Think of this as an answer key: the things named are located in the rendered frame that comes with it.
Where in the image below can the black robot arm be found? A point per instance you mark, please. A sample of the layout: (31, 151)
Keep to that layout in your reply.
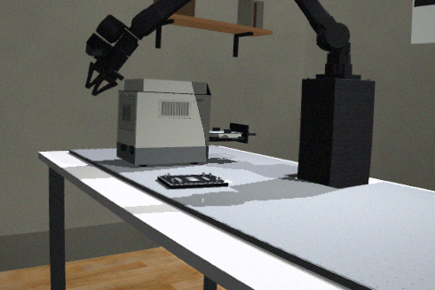
(333, 36)

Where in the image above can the off-white box-shaped machine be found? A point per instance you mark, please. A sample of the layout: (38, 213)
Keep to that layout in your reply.
(167, 122)

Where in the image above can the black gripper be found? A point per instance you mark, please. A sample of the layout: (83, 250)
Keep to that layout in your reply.
(107, 73)

